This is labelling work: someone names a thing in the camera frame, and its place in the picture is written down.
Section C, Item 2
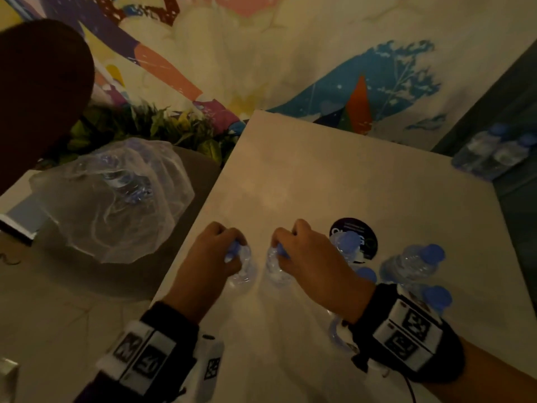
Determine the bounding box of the black left wrist band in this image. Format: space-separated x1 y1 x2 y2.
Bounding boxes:
95 301 200 397

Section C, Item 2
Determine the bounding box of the white box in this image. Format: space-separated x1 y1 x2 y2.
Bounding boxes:
0 170 53 247

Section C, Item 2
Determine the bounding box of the person's right hand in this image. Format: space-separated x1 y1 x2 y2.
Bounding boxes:
270 218 376 324

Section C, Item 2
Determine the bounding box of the black wrist band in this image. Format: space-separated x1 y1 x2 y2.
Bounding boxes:
348 283 465 385
95 301 200 397

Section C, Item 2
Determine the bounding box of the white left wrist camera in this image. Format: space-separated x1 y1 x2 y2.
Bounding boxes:
176 333 225 403

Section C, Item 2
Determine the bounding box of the person's left hand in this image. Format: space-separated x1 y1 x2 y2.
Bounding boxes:
161 222 248 324

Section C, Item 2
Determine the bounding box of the clear plastic bag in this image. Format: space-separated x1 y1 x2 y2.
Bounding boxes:
29 137 196 265

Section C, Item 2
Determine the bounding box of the black round sticker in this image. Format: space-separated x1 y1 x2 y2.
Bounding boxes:
329 217 378 265

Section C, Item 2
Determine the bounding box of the green plant bed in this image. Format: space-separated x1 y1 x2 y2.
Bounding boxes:
41 102 242 168

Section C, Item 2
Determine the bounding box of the person's left forearm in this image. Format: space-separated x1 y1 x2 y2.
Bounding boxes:
73 373 185 403

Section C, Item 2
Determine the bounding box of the black right wrist band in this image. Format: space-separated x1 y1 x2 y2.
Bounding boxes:
348 283 465 385

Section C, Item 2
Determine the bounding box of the black cable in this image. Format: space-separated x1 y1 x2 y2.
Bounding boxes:
402 373 418 403

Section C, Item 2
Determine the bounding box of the beige table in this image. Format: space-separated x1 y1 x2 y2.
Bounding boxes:
149 109 537 403

